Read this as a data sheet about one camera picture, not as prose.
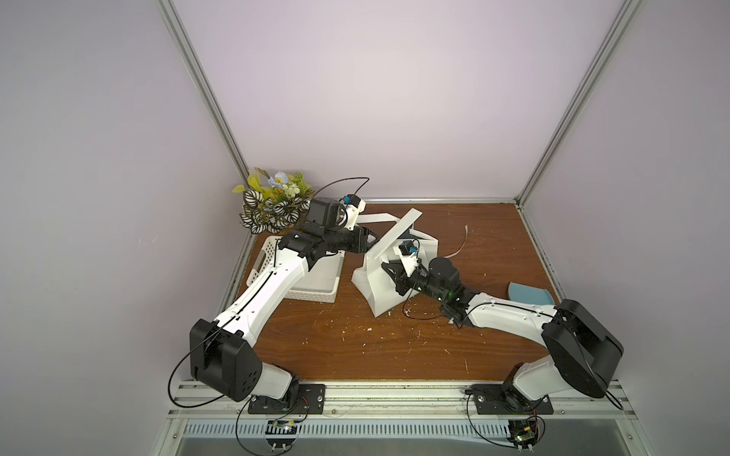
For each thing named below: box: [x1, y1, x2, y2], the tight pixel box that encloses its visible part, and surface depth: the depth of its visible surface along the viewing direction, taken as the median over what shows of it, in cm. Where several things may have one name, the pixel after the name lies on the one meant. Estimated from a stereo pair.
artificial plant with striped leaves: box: [231, 167, 313, 235], surface depth 87 cm
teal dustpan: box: [508, 281, 556, 306], surface depth 95 cm
